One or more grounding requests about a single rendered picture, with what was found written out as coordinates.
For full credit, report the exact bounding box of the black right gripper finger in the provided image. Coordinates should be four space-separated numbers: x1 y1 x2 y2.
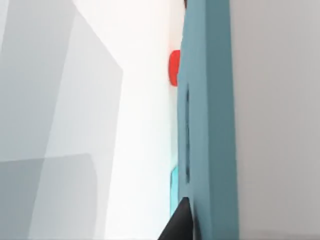
157 196 201 240

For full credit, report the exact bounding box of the teal blue block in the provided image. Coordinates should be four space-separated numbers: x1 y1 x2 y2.
176 0 240 240

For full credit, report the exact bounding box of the light cyan object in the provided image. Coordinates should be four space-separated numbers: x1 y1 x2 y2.
169 163 180 218

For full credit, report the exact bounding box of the red round object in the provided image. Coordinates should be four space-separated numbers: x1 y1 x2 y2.
167 49 182 88

